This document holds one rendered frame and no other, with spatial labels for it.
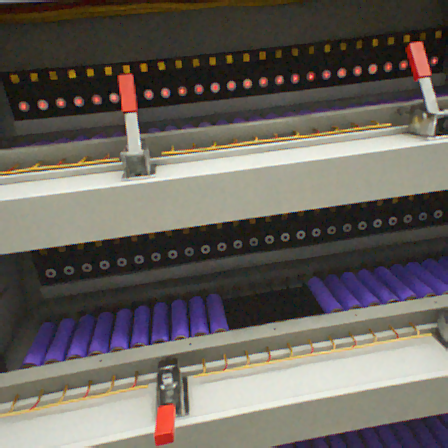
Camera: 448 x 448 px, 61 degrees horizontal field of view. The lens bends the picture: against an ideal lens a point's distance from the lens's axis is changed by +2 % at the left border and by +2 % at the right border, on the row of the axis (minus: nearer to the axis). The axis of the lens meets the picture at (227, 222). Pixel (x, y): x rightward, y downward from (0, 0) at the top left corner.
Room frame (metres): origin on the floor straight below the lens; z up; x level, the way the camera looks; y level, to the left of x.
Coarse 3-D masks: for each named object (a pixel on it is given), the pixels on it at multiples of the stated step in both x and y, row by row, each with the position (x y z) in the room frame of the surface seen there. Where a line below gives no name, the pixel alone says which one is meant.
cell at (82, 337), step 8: (80, 320) 0.42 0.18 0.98; (88, 320) 0.42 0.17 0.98; (80, 328) 0.40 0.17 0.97; (88, 328) 0.40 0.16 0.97; (80, 336) 0.39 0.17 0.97; (88, 336) 0.40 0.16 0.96; (72, 344) 0.38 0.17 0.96; (80, 344) 0.38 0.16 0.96; (88, 344) 0.39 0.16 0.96; (72, 352) 0.37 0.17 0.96; (80, 352) 0.37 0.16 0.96
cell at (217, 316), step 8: (208, 296) 0.44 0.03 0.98; (216, 296) 0.43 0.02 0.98; (208, 304) 0.42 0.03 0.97; (216, 304) 0.42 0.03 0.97; (208, 312) 0.42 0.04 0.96; (216, 312) 0.40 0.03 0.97; (224, 312) 0.41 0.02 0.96; (216, 320) 0.39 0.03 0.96; (224, 320) 0.39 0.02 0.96; (216, 328) 0.38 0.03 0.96; (224, 328) 0.38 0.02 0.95
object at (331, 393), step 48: (336, 240) 0.49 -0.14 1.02; (384, 240) 0.50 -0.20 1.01; (48, 288) 0.45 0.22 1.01; (96, 288) 0.46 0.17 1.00; (0, 336) 0.41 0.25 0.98; (432, 336) 0.37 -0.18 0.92; (144, 384) 0.35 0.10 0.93; (192, 384) 0.34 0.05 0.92; (240, 384) 0.34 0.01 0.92; (288, 384) 0.33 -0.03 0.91; (336, 384) 0.33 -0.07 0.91; (384, 384) 0.32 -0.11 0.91; (432, 384) 0.33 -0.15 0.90; (0, 432) 0.32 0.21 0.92; (48, 432) 0.31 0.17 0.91; (96, 432) 0.31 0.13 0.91; (144, 432) 0.30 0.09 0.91; (192, 432) 0.31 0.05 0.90; (240, 432) 0.32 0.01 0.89; (288, 432) 0.32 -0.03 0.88; (336, 432) 0.33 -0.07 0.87
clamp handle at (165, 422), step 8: (168, 376) 0.31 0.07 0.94; (168, 384) 0.31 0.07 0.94; (168, 392) 0.30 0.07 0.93; (168, 400) 0.29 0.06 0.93; (160, 408) 0.28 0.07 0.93; (168, 408) 0.28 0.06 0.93; (160, 416) 0.27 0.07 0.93; (168, 416) 0.26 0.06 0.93; (160, 424) 0.26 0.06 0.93; (168, 424) 0.25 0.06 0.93; (160, 432) 0.25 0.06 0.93; (168, 432) 0.25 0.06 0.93; (160, 440) 0.25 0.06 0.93; (168, 440) 0.25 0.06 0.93
